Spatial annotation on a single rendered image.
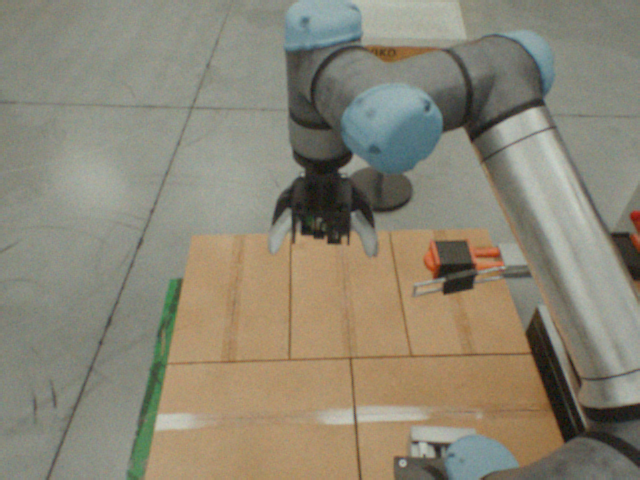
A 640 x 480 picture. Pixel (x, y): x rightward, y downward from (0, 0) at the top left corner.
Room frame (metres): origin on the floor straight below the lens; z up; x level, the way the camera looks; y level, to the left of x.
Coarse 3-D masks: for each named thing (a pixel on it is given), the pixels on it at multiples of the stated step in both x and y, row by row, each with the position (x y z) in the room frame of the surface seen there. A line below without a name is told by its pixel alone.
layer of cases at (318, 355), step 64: (192, 256) 1.45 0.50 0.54; (256, 256) 1.45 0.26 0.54; (320, 256) 1.45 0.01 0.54; (384, 256) 1.45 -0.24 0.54; (192, 320) 1.14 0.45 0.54; (256, 320) 1.14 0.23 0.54; (320, 320) 1.14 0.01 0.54; (384, 320) 1.14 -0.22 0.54; (448, 320) 1.14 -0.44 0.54; (512, 320) 1.15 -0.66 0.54; (192, 384) 0.90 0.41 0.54; (256, 384) 0.89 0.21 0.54; (320, 384) 0.89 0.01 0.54; (384, 384) 0.89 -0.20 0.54; (448, 384) 0.90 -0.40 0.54; (512, 384) 0.90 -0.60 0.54; (192, 448) 0.69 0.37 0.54; (256, 448) 0.69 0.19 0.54; (320, 448) 0.69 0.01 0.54; (384, 448) 0.69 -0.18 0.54; (512, 448) 0.69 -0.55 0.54
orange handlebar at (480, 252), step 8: (480, 248) 0.81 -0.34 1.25; (488, 248) 0.81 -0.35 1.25; (496, 248) 0.81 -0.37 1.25; (424, 256) 0.79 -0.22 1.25; (432, 256) 0.79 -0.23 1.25; (480, 256) 0.80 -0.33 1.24; (488, 256) 0.80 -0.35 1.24; (496, 256) 0.80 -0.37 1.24; (424, 264) 0.77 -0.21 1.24; (432, 264) 0.76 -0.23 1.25; (480, 264) 0.76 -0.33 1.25; (488, 264) 0.76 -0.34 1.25; (496, 264) 0.76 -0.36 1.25
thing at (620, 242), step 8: (616, 232) 0.84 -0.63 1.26; (624, 232) 0.84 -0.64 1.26; (616, 240) 0.83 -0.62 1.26; (624, 240) 0.83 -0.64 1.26; (632, 240) 0.83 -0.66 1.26; (624, 248) 0.80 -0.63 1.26; (632, 248) 0.80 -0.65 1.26; (624, 256) 0.78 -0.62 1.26; (632, 256) 0.78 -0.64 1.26; (632, 264) 0.75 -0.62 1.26; (632, 272) 0.76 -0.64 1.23
